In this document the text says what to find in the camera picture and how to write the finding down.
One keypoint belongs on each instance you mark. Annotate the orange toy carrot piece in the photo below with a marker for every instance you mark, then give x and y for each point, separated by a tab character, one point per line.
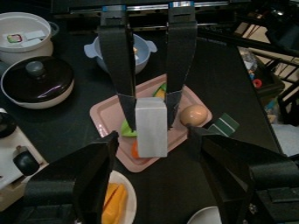
135	150

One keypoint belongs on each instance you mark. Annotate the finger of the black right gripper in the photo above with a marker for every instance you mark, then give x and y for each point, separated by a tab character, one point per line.
179	55
116	61

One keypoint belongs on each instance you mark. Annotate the white sushi rice block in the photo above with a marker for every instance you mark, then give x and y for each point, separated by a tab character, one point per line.
151	128

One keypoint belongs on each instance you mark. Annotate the colourful square card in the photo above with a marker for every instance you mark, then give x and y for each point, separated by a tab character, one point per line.
13	38

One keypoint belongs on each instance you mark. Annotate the green toy vegetable piece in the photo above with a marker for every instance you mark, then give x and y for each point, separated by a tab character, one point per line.
125	131

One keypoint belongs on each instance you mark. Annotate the dark bin with toys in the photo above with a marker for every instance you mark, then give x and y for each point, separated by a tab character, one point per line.
264	75

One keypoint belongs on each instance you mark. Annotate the light blue toy pot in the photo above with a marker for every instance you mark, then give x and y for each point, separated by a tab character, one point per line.
141	55

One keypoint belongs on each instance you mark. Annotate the black metal chair frame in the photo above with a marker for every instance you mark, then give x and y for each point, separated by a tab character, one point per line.
287	96

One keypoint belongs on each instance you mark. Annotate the white bowl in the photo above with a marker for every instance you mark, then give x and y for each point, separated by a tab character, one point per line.
205	217

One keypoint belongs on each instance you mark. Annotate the orange toy food slices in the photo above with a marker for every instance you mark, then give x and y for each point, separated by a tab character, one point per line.
115	204

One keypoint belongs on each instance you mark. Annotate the green white striped block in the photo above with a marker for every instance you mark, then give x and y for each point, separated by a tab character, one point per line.
224	125

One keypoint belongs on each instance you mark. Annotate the white plate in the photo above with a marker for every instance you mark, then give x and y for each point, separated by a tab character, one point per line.
129	198

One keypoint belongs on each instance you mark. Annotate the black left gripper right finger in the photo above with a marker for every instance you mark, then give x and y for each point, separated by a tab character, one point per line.
248	175

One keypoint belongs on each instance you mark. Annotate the white open rice cooker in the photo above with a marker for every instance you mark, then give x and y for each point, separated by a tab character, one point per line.
27	49

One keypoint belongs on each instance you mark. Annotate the white toy stove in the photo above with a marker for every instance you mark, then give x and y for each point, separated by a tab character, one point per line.
11	172

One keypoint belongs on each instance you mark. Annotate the tan toy egg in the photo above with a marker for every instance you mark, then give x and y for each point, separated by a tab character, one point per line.
193	115

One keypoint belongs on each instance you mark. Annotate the plain white card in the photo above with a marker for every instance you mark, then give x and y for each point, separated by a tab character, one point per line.
35	35

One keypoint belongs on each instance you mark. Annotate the white pot with dark lid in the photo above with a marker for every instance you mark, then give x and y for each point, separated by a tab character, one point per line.
36	84

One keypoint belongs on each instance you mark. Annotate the black round stove knob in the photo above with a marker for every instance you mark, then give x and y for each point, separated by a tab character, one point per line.
25	162

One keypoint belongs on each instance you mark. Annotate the yellow green toy corn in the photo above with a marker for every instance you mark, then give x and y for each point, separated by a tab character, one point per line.
160	92

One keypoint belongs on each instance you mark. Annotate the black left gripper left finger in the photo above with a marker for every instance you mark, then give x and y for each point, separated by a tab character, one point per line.
83	175

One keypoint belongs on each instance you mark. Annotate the pink plastic tray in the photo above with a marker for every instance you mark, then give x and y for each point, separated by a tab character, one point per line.
111	116

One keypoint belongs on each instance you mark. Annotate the black toy pan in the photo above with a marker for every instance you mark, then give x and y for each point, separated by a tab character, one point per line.
5	125

